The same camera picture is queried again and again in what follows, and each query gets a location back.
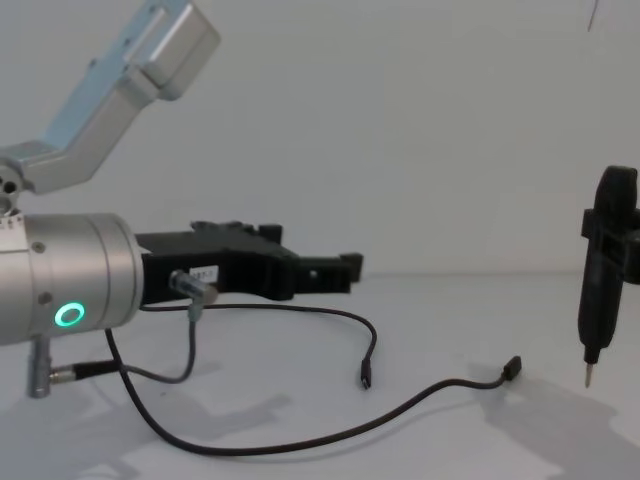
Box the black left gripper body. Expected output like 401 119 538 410
134 220 302 308

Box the white table cloth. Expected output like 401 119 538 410
0 272 640 480

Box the thin grey robot wrist cable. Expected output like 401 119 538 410
28 268 221 400

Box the black cable with two plugs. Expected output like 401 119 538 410
103 302 523 458

